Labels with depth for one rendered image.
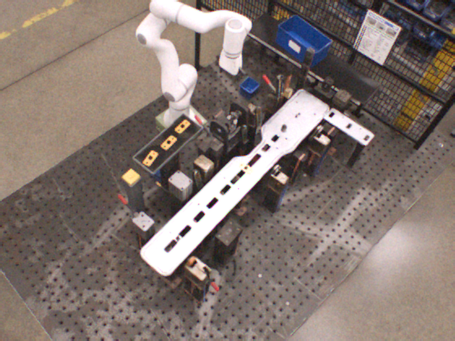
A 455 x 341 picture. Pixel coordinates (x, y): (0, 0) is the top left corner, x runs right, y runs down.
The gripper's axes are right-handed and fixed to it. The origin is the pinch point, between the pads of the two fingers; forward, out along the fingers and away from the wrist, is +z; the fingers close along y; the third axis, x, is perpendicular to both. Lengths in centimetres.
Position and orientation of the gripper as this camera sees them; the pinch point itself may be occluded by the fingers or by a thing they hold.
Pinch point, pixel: (229, 75)
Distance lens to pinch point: 226.4
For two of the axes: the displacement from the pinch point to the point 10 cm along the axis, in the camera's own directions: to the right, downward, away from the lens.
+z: -0.7, 5.2, 8.5
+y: 7.7, 5.8, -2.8
